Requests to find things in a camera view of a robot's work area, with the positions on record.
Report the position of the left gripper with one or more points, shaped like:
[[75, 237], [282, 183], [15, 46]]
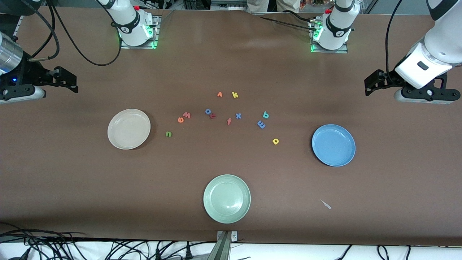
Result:
[[388, 79]]

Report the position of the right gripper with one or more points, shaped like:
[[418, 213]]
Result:
[[31, 74]]

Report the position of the light blue letter m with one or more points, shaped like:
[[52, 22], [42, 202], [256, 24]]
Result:
[[261, 124]]

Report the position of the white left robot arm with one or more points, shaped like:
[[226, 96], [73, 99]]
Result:
[[337, 25]]

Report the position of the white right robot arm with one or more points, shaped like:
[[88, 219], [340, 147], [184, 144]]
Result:
[[131, 25]]

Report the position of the blue round plate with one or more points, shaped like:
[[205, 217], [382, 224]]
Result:
[[334, 145]]

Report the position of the beige round plate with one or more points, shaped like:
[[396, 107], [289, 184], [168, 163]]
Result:
[[129, 129]]

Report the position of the brown table cover sheet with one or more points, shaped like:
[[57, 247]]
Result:
[[72, 180]]

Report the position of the teal letter b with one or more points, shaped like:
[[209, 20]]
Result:
[[265, 115]]

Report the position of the small white paper scrap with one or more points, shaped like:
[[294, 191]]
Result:
[[326, 204]]

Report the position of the person in beige trousers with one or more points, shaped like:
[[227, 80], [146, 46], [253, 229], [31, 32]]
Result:
[[260, 5]]

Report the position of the pale green round plate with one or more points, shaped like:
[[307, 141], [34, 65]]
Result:
[[227, 199]]

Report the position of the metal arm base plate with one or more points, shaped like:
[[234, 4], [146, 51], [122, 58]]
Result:
[[156, 34], [330, 51]]

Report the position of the metal camera stand bracket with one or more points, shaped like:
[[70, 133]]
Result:
[[224, 245]]

